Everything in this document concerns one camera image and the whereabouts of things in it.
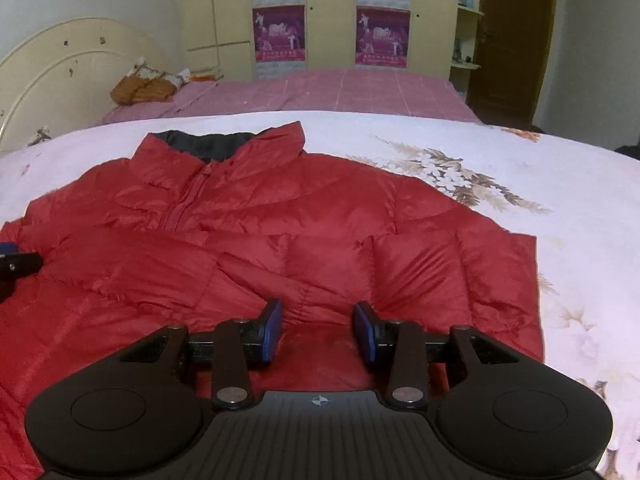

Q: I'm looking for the red puffer jacket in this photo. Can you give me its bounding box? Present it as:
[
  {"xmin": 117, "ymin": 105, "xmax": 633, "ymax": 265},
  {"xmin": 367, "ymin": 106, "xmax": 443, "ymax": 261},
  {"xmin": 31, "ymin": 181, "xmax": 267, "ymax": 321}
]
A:
[{"xmin": 1, "ymin": 122, "xmax": 544, "ymax": 479}]

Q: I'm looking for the cream wooden headboard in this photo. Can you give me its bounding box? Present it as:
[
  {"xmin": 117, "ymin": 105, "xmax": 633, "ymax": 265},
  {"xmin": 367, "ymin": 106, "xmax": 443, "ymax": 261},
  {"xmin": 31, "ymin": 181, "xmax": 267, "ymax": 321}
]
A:
[{"xmin": 0, "ymin": 18, "xmax": 175, "ymax": 152}]

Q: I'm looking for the orange folded cloth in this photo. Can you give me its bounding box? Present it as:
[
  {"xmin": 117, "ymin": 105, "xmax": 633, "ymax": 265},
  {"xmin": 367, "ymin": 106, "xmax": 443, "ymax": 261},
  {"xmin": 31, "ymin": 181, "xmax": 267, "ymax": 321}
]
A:
[{"xmin": 110, "ymin": 56, "xmax": 191, "ymax": 106}]

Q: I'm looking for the white floral bed sheet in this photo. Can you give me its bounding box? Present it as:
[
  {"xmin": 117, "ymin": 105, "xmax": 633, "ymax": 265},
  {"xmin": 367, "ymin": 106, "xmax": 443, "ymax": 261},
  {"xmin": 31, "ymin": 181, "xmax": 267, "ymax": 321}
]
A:
[{"xmin": 1, "ymin": 112, "xmax": 639, "ymax": 479}]

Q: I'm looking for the pink checked bed sheet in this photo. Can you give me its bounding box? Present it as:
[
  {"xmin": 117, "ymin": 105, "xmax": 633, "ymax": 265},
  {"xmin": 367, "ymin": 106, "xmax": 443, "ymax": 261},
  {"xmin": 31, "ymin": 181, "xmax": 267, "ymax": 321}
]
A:
[{"xmin": 101, "ymin": 68, "xmax": 480, "ymax": 125}]

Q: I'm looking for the lower left purple poster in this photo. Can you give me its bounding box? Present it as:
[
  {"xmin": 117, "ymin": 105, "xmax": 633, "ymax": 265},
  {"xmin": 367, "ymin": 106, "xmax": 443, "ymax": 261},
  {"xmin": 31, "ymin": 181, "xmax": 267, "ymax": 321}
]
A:
[{"xmin": 253, "ymin": 6, "xmax": 306, "ymax": 63}]

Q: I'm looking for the purple poster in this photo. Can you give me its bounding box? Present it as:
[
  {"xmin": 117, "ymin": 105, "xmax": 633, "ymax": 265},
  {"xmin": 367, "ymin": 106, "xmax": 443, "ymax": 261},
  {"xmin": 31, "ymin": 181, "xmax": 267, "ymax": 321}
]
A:
[
  {"xmin": 355, "ymin": 6, "xmax": 410, "ymax": 70},
  {"xmin": 253, "ymin": 6, "xmax": 306, "ymax": 63}
]

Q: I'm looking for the lower right purple poster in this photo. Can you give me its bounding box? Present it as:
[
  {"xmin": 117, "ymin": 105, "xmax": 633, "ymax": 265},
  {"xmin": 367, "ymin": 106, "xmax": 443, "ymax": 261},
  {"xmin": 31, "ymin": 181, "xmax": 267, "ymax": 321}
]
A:
[{"xmin": 355, "ymin": 6, "xmax": 410, "ymax": 70}]

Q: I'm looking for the cream yellow wardrobe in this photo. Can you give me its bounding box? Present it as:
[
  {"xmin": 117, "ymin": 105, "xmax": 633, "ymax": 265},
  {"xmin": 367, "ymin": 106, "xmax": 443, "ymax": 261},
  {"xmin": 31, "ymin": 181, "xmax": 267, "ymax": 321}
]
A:
[{"xmin": 178, "ymin": 0, "xmax": 458, "ymax": 81}]

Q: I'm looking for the cream corner shelf unit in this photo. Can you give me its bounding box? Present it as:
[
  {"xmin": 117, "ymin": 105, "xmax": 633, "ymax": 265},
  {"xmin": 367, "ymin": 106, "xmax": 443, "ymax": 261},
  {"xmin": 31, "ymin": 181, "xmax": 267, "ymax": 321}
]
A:
[{"xmin": 449, "ymin": 0, "xmax": 484, "ymax": 100}]

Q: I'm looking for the brown wooden door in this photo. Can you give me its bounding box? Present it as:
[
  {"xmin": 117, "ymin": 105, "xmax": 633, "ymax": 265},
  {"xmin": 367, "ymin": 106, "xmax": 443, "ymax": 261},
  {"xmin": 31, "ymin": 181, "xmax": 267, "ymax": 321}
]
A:
[{"xmin": 468, "ymin": 0, "xmax": 555, "ymax": 130}]

